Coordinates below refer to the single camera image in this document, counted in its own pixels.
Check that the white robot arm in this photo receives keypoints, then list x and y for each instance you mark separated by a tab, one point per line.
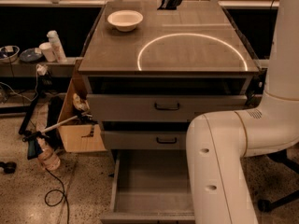
217	141

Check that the grey drawer cabinet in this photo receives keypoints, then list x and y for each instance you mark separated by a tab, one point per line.
193	51

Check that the grey top drawer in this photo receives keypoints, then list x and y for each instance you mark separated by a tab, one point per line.
159	108

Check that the grey middle drawer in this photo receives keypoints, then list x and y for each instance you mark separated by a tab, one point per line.
144	140

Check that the grey open bottom drawer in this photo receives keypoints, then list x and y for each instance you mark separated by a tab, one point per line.
150	187

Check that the white rod tool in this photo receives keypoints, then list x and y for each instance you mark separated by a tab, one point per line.
57	125

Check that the cardboard box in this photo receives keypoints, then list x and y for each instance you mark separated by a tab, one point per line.
78	136

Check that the white paper bowl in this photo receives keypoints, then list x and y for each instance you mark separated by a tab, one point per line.
125	20

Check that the black bar leaning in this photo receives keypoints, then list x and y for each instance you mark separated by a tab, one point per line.
28	115

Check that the white cylindrical canister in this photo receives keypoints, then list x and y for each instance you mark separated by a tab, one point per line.
57	47

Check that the white paper cup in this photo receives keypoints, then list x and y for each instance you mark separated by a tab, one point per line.
47	51

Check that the spray bottle with blue trigger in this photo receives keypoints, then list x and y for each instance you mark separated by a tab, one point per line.
40	149

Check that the blue plate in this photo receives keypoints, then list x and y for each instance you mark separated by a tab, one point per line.
31	55

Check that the bowl on left shelf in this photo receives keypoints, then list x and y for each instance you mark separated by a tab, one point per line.
9	54

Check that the black caster on floor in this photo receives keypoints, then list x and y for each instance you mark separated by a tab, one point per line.
9	167

